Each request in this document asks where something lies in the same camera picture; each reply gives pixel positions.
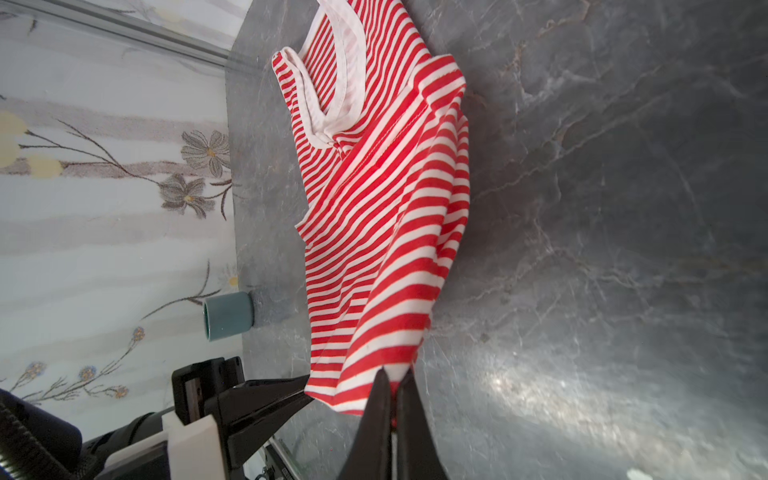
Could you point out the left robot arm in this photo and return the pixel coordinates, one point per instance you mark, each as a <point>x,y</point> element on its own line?
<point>39,445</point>

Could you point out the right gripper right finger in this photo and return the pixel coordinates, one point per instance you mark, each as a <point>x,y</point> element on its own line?
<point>416,453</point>

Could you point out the teal ceramic cup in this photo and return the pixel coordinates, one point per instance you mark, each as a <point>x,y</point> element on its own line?
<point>228,315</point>

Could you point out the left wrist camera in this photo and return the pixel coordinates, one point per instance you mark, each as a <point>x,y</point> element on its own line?
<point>164,447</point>

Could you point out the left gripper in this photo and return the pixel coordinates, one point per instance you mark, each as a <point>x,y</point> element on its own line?
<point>247,414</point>

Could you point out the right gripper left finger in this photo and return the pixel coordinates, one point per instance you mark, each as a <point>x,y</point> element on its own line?
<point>370,457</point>

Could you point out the red white striped tank top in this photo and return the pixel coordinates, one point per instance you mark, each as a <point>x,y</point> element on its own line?
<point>383,151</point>

